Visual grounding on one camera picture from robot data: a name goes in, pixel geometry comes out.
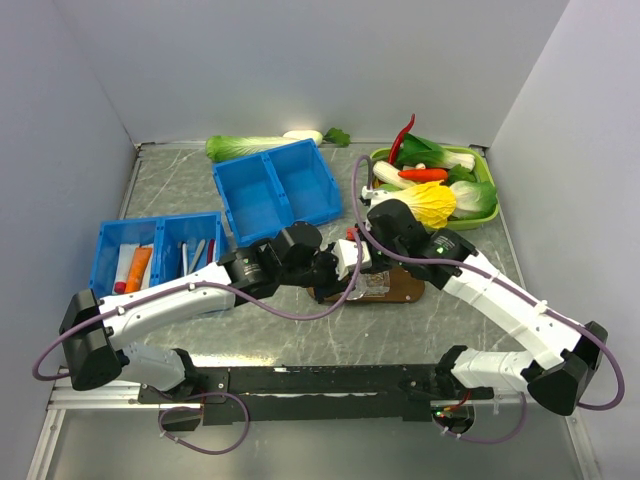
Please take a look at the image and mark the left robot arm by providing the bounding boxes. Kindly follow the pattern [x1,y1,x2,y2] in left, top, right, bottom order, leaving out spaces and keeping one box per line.
[59,222,339,402]

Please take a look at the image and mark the blue bin with toiletries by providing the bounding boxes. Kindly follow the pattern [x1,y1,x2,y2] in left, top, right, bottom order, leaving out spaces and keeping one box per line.
[89,212,230,312]

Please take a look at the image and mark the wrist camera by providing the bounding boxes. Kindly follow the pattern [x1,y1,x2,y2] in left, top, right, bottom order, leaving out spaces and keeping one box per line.
[360,186,396,209]
[332,239,372,280]

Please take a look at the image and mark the grey toothbrush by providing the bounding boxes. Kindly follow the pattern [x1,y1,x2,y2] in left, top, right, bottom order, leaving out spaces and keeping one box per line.
[190,239,206,271]

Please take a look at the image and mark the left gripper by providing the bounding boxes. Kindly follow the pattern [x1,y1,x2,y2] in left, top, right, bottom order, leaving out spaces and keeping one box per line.
[279,242,355,304]

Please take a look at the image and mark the white radish toy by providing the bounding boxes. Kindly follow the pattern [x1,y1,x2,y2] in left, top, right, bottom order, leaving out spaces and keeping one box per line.
[283,130,323,144]

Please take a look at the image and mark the white toothbrush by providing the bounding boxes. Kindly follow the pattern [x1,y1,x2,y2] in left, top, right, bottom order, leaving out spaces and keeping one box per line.
[180,242,189,277]

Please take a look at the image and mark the blue bin with cups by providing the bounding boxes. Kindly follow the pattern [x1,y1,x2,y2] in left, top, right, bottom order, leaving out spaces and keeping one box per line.
[212,140,343,247]

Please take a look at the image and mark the orange toothpaste tube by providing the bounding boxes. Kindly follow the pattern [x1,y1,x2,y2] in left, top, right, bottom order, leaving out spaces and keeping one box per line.
[124,246,152,293]

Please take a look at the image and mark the red toothbrush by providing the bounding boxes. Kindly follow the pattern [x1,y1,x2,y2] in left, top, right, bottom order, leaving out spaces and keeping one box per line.
[206,239,215,265]

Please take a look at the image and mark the red chili pepper toy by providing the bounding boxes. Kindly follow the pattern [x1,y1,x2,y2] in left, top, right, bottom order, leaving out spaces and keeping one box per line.
[388,114,416,165]

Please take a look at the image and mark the wooden oval tray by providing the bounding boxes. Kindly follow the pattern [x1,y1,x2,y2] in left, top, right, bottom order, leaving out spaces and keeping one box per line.
[305,267,426,305]

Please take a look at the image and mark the white corn toy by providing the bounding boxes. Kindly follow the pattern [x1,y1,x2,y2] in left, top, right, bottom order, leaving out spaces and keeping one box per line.
[373,161,416,189]

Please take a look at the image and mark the green napa cabbage toy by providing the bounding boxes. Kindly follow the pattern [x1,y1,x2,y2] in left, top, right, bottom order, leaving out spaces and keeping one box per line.
[205,135,297,163]

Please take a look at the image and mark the orange carrot toy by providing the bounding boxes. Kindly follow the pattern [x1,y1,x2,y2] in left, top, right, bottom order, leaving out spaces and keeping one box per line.
[399,168,448,183]

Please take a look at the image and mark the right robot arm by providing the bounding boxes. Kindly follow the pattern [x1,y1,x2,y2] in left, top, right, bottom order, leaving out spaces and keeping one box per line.
[366,199,608,416]

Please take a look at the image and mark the green leaf toy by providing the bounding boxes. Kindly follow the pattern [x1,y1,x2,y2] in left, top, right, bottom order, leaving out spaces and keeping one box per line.
[323,127,351,147]

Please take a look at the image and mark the green bok choy toy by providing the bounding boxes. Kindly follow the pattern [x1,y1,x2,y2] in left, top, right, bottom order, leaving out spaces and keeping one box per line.
[393,133,476,171]

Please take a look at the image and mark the green vegetable basket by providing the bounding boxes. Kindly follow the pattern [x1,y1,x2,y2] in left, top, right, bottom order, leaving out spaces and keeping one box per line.
[367,144,500,232]

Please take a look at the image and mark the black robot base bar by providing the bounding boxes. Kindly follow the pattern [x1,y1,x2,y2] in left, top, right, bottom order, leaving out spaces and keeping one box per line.
[138,364,494,426]

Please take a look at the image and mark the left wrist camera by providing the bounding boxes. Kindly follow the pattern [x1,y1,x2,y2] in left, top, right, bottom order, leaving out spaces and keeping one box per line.
[332,239,372,280]

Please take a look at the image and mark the yellow napa cabbage toy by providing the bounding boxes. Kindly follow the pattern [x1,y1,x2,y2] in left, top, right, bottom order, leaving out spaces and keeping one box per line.
[395,182,456,229]

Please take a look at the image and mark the aluminium rail frame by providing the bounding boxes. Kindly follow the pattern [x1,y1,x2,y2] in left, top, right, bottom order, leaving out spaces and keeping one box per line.
[27,142,599,480]

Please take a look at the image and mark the green white cabbage toy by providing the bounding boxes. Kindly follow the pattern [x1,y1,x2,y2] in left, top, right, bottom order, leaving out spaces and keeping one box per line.
[450,181,498,220]

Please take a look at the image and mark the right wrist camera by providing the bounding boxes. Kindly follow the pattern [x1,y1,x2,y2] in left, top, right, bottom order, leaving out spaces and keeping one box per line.
[360,186,396,209]

